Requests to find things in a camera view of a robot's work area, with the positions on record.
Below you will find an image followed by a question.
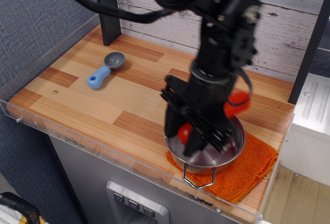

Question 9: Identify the black cable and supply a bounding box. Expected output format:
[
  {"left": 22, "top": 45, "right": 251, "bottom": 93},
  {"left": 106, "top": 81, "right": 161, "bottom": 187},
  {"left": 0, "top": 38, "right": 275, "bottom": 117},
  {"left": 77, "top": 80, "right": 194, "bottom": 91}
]
[{"left": 51, "top": 0, "right": 172, "bottom": 25}]

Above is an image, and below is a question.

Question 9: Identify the silver dispenser button panel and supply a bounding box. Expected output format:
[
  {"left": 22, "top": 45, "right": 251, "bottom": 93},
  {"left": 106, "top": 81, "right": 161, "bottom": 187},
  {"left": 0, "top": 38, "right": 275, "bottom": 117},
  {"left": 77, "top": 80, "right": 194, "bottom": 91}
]
[{"left": 106, "top": 180, "right": 170, "bottom": 223}]

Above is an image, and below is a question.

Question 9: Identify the stainless steel pot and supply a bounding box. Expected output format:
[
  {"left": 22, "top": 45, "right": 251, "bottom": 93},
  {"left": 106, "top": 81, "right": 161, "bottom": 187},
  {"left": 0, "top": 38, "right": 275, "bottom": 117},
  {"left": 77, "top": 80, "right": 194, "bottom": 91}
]
[{"left": 164, "top": 116, "right": 246, "bottom": 190}]

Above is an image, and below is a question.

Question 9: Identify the dark right frame post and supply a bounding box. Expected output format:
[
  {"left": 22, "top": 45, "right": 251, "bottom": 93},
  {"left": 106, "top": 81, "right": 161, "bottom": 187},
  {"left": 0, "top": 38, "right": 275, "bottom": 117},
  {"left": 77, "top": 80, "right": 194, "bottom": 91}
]
[{"left": 288, "top": 0, "right": 329, "bottom": 104}]

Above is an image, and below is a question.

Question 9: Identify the grey toy fridge cabinet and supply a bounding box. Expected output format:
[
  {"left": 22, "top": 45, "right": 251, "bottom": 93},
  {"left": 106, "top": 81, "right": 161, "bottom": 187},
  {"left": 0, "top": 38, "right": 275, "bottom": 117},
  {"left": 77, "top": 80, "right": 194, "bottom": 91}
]
[{"left": 48, "top": 134, "right": 240, "bottom": 224}]

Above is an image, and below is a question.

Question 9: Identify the dark left frame post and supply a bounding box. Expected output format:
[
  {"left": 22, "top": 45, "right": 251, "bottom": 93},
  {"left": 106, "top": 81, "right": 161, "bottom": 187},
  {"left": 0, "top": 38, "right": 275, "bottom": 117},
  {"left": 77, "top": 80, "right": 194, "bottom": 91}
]
[{"left": 97, "top": 0, "right": 122, "bottom": 46}]

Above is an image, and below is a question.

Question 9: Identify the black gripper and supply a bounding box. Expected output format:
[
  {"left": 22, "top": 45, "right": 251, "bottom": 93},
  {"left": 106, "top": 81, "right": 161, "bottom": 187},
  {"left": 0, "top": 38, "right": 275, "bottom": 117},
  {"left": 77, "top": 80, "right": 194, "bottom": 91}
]
[{"left": 161, "top": 61, "right": 248, "bottom": 157}]

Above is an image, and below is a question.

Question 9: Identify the white side cabinet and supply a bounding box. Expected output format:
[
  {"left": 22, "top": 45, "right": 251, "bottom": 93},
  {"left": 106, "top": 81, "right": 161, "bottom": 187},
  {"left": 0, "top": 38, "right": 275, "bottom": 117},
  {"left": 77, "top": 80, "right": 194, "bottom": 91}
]
[{"left": 279, "top": 73, "right": 329, "bottom": 185}]

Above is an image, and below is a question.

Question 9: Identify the blue grey toy scoop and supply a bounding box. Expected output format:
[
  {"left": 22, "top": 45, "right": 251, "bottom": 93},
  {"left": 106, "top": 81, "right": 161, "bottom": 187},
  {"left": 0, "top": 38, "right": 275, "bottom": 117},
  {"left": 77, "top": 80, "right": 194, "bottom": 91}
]
[{"left": 87, "top": 52, "right": 126, "bottom": 89}]

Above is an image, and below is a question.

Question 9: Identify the dark frame post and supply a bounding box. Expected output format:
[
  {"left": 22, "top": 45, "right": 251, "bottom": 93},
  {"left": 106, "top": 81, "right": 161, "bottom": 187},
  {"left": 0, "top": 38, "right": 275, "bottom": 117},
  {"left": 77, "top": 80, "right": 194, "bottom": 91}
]
[
  {"left": 288, "top": 0, "right": 329, "bottom": 104},
  {"left": 97, "top": 0, "right": 122, "bottom": 46}
]

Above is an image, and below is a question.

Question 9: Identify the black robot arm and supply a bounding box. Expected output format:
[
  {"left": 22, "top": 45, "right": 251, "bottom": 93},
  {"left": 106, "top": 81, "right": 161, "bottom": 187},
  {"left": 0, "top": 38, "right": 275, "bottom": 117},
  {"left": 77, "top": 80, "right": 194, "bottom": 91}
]
[{"left": 155, "top": 0, "right": 261, "bottom": 157}]

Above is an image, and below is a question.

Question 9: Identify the orange knitted cloth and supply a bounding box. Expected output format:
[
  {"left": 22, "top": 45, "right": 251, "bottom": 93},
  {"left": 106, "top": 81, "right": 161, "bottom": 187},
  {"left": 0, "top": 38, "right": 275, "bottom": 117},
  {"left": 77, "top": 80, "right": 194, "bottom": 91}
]
[{"left": 166, "top": 131, "right": 279, "bottom": 204}]

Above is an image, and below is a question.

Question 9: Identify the red plastic sausage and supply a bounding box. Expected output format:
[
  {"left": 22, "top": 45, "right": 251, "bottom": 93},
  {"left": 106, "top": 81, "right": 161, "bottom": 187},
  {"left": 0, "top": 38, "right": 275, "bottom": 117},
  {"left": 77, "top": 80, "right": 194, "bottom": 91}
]
[{"left": 177, "top": 91, "right": 250, "bottom": 145}]

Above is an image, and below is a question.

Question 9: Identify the yellow black object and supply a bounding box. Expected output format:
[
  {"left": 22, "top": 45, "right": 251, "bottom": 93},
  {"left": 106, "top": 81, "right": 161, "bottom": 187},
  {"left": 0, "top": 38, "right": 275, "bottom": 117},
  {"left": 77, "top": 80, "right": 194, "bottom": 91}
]
[{"left": 1, "top": 192, "right": 47, "bottom": 223}]

